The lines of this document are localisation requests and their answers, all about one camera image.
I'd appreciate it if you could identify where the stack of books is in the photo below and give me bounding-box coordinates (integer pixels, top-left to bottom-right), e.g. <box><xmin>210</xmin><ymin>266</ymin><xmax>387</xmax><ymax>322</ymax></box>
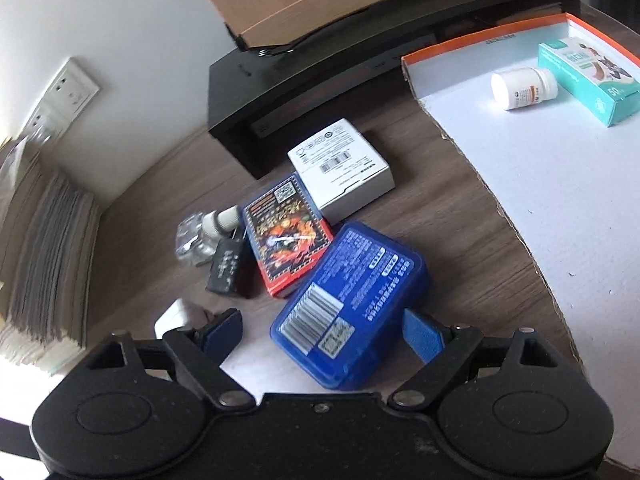
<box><xmin>0</xmin><ymin>135</ymin><xmax>103</xmax><ymax>376</ymax></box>

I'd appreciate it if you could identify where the white cardboard box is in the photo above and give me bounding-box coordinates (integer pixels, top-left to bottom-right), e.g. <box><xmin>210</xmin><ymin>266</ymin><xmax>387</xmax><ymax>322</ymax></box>
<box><xmin>287</xmin><ymin>118</ymin><xmax>396</xmax><ymax>225</ymax></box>

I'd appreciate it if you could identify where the white pill bottle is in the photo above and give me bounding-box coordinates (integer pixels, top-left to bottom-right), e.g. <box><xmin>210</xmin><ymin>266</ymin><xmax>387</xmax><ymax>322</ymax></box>
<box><xmin>491</xmin><ymin>66</ymin><xmax>559</xmax><ymax>111</ymax></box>

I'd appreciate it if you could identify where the black monitor stand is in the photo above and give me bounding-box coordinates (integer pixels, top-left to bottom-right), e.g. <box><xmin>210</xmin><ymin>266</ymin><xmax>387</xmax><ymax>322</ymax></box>
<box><xmin>207</xmin><ymin>0</ymin><xmax>583</xmax><ymax>181</ymax></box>

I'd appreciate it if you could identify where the blue plastic box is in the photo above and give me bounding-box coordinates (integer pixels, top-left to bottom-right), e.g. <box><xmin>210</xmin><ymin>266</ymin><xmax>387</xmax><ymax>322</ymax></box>
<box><xmin>270</xmin><ymin>220</ymin><xmax>431</xmax><ymax>391</ymax></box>

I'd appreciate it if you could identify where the teal medicine box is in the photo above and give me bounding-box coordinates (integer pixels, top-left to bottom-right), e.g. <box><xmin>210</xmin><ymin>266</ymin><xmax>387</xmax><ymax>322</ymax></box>
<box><xmin>537</xmin><ymin>36</ymin><xmax>640</xmax><ymax>128</ymax></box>

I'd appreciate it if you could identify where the red playing card box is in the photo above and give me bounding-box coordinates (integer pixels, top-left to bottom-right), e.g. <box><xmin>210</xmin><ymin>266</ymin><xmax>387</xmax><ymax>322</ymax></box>
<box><xmin>242</xmin><ymin>172</ymin><xmax>335</xmax><ymax>300</ymax></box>

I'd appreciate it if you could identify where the black adapter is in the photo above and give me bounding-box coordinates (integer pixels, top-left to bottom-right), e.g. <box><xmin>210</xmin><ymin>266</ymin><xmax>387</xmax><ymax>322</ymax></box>
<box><xmin>206</xmin><ymin>237</ymin><xmax>255</xmax><ymax>300</ymax></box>

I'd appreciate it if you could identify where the clear glass bottle white cap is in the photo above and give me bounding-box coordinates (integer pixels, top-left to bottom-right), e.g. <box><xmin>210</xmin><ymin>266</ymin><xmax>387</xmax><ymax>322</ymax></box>
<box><xmin>175</xmin><ymin>205</ymin><xmax>242</xmax><ymax>267</ymax></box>

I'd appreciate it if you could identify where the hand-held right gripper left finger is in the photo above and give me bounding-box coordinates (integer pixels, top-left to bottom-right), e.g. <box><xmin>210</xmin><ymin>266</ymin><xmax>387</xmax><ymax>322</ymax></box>
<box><xmin>87</xmin><ymin>308</ymin><xmax>254</xmax><ymax>411</ymax></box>

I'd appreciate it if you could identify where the white tray box orange rim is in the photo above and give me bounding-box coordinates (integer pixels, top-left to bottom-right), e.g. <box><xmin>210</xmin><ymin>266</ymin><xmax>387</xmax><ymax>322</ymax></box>
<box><xmin>400</xmin><ymin>12</ymin><xmax>640</xmax><ymax>376</ymax></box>

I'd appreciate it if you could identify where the metal board holder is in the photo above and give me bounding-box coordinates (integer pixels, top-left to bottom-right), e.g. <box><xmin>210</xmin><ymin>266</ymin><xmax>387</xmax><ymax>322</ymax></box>
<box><xmin>252</xmin><ymin>45</ymin><xmax>297</xmax><ymax>59</ymax></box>

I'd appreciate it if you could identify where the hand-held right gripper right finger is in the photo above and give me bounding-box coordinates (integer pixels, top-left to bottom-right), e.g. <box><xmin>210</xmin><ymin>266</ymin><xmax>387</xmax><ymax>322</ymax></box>
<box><xmin>387</xmin><ymin>307</ymin><xmax>557</xmax><ymax>411</ymax></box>

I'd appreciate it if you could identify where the white wall socket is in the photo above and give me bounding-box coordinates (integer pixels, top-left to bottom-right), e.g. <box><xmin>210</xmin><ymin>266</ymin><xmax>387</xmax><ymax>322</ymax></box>
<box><xmin>42</xmin><ymin>56</ymin><xmax>101</xmax><ymax>116</ymax></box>
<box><xmin>22</xmin><ymin>95</ymin><xmax>67</xmax><ymax>137</ymax></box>

